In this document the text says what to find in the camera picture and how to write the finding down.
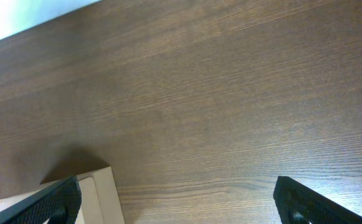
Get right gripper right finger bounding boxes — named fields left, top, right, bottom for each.
left=273, top=176, right=362, bottom=224

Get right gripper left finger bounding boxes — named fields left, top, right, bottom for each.
left=0, top=175, right=82, bottom=224

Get brown cardboard box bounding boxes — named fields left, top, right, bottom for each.
left=0, top=166, right=125, bottom=224

